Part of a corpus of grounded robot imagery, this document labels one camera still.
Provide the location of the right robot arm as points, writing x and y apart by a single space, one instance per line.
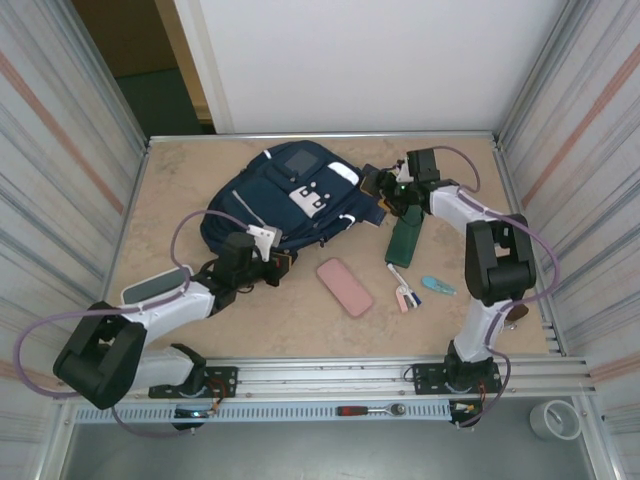
500 260

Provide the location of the light blue correction tape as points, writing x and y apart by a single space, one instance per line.
432 284

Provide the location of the pink pencil case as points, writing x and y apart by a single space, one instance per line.
345 287

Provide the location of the dark green case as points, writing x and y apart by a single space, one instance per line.
402 245

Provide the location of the grey tape roll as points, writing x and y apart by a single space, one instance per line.
540 422

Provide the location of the small black controller board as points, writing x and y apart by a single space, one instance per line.
192 413
465 410

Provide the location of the small pink stapler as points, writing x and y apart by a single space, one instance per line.
402 301

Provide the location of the thin aluminium frame bar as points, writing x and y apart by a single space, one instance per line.
325 136

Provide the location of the navy blue backpack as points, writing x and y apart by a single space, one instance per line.
260 200

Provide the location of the wide aluminium mounting rail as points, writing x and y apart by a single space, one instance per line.
325 375

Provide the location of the grey metal shelf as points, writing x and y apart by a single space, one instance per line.
300 455

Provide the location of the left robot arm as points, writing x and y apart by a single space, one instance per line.
170 311

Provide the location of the black base plate left arm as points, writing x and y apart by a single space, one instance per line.
222 380

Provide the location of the white pen with blue cap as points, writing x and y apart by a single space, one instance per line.
395 272

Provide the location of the brown pouch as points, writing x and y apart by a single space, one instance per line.
520 312

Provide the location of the black base plate right arm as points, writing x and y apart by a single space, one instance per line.
425 377

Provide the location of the white door frame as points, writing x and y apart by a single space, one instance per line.
200 65

